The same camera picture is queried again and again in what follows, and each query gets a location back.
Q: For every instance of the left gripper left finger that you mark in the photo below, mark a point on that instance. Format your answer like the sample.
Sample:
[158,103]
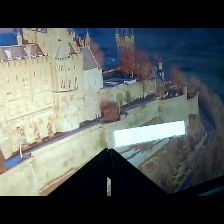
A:
[90,181]

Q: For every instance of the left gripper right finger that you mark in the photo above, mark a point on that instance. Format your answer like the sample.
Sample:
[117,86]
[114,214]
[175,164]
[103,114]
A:
[130,182]

